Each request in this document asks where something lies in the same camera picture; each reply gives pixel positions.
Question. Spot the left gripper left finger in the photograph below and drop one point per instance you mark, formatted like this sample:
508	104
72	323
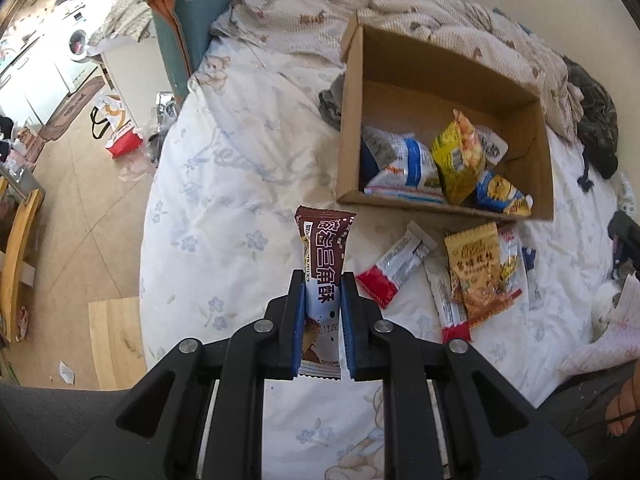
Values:
198	412

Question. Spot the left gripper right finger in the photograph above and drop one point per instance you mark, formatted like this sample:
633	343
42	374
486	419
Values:
448	413

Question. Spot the white red noodle snack bag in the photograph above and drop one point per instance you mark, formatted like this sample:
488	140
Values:
510	256

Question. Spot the blue bear snack bag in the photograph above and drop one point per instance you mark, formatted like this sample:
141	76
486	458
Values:
496	194

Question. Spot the yellow green snack bag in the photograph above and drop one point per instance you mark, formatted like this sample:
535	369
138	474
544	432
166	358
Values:
459	157

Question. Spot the white red snack bar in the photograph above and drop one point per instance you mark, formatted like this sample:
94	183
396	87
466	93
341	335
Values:
384	279
451	313

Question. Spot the white blue snack bag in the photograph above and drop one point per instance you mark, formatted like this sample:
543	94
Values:
398	165

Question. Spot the brown chocolate wafer bar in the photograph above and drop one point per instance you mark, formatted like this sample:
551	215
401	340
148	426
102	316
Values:
324	234

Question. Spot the brown cardboard box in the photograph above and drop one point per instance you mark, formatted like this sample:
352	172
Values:
402	84

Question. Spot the right hand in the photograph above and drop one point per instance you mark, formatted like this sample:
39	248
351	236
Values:
619	411

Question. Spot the wooden board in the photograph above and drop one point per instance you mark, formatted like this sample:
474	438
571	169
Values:
116	342

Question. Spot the dark camouflage garment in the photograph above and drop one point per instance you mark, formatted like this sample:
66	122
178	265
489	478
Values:
598	128

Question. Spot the yellow peanut packet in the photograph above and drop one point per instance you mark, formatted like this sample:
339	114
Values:
474	267

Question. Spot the wooden chair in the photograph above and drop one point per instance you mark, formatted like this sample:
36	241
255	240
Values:
12	264

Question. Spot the white floral bed sheet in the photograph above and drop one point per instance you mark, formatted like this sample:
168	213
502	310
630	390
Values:
219	241

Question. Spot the red white shopping bag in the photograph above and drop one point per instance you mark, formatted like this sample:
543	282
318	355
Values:
110	122

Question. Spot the floor rug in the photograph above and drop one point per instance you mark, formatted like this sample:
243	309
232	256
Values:
66	113

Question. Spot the white cabinet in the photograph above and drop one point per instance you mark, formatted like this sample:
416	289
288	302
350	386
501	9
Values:
138	74

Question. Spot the checkered bear quilt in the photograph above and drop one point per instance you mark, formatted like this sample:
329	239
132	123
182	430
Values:
461	26

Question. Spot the white washing machine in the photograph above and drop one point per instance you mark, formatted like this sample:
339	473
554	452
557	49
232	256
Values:
70	38

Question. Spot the teal orange cushion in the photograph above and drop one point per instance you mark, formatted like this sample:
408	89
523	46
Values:
182	32

